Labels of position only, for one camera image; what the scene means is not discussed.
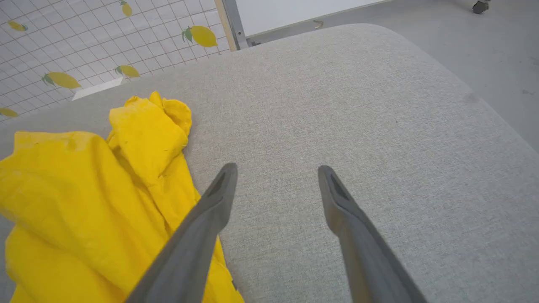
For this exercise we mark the black caster wheel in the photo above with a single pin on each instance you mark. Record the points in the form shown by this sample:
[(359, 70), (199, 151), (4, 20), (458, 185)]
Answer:
[(480, 6)]

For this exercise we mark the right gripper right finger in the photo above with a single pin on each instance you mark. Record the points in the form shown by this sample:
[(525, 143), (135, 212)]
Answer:
[(362, 252)]

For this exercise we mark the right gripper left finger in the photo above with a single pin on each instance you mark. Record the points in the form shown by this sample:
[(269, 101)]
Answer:
[(189, 248)]

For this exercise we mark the yellow cartoon print garment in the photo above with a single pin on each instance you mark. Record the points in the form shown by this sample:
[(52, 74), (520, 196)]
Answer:
[(84, 189)]

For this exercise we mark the lemon print tiled panel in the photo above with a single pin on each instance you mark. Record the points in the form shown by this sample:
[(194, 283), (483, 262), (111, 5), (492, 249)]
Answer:
[(84, 38)]

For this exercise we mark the grey fabric sofa cushion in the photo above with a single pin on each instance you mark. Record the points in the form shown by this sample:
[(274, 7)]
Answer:
[(337, 105)]

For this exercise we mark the grey metal frame post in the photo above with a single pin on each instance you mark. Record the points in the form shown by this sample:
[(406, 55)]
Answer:
[(234, 23)]

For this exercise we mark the white flat strip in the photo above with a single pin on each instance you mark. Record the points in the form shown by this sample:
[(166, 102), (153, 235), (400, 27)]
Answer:
[(97, 89)]

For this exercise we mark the white board panel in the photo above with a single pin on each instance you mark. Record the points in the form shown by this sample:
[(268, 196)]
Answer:
[(286, 14)]

